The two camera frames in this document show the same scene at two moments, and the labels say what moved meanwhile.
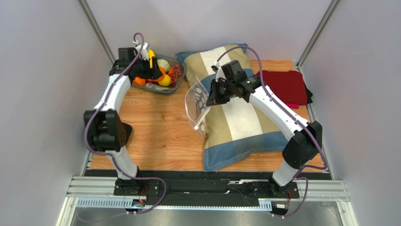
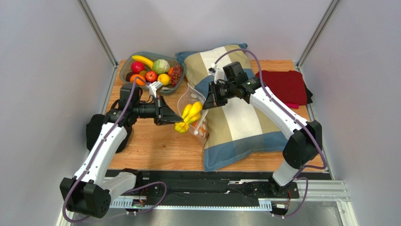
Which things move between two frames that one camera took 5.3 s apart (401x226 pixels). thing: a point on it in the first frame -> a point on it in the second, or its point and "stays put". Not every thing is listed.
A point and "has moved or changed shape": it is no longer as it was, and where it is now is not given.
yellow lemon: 166,81 stays put
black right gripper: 215,91 stays put
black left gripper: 154,73 -> 163,111
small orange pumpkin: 170,72 stays put
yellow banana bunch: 151,54 -> 191,114
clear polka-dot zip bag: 196,97 has moved or changed shape
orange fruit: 139,81 stays put
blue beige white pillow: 235,132 stays put
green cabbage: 163,63 stays put
